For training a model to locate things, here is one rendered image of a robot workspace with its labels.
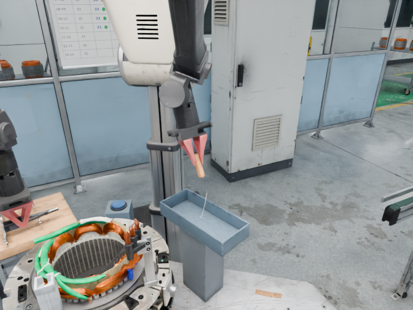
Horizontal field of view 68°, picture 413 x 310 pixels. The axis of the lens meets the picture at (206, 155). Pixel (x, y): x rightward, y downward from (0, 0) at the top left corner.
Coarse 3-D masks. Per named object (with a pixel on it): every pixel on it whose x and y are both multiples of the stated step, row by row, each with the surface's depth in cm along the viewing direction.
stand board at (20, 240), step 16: (32, 208) 87; (48, 208) 87; (64, 208) 87; (0, 224) 80; (32, 224) 80; (48, 224) 80; (64, 224) 80; (0, 240) 74; (16, 240) 74; (32, 240) 75; (0, 256) 71
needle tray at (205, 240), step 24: (192, 192) 94; (168, 216) 88; (192, 216) 90; (216, 216) 89; (192, 240) 86; (216, 240) 75; (240, 240) 80; (192, 264) 90; (216, 264) 89; (192, 288) 95; (216, 288) 94
